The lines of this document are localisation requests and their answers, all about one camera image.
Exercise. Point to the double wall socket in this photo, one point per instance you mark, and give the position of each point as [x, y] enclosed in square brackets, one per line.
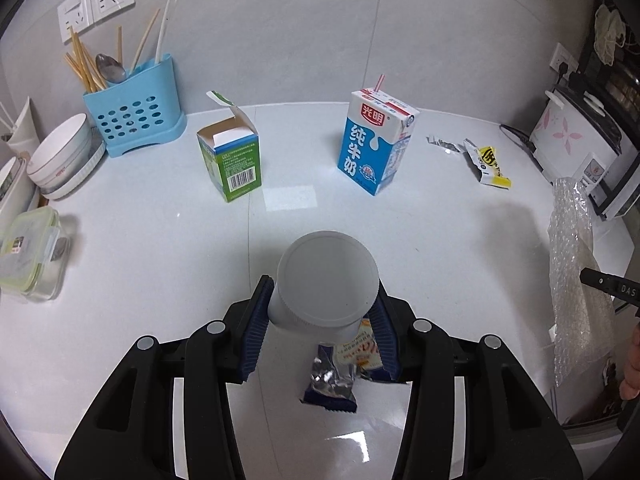
[80, 15]

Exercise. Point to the yellow black wrapper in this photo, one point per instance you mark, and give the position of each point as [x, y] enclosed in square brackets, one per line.
[484, 162]

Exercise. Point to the white rice cooker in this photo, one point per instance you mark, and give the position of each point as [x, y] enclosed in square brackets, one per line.
[577, 137]

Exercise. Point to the white paper cup with straws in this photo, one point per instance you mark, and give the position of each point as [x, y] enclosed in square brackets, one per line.
[21, 137]

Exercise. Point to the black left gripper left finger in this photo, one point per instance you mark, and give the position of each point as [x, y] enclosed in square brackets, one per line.
[127, 431]

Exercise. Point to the clear food container green lid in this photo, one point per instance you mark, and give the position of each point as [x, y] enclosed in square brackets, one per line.
[34, 255]

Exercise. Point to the metal spoon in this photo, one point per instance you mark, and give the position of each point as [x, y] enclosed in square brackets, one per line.
[111, 70]

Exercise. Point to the blue milk carton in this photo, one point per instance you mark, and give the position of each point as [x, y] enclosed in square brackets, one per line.
[377, 132]

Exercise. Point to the white plastic bottle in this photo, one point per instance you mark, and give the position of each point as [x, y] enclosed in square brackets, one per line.
[326, 283]

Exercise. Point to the silver foil scrap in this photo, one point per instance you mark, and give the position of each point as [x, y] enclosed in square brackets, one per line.
[449, 147]

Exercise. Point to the stacked white bowls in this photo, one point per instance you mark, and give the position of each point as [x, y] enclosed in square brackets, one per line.
[18, 192]

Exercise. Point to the bubble wrap sheet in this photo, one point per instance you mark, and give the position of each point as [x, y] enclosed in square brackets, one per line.
[583, 316]

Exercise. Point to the wooden chopsticks bundle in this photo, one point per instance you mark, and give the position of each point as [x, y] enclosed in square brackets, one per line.
[83, 65]

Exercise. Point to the white bowl red rim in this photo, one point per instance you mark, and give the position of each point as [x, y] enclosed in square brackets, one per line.
[61, 153]

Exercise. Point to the blue utensil holder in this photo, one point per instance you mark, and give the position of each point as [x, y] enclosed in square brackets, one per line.
[143, 110]

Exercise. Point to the person's right hand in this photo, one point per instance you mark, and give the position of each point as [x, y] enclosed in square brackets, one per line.
[630, 385]

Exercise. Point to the blue snack wrapper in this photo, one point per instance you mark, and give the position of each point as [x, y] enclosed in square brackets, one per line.
[336, 368]

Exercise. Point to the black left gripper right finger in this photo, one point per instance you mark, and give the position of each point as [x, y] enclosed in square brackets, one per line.
[509, 430]

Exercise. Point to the green open cardboard box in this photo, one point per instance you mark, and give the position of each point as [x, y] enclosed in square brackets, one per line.
[230, 150]

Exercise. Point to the wall power socket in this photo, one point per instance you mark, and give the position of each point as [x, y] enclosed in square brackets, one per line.
[562, 57]

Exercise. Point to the white plastic chopsticks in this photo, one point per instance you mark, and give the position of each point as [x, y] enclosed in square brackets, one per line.
[169, 9]

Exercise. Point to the white ribbed plate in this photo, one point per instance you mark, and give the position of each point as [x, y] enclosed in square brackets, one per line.
[97, 152]

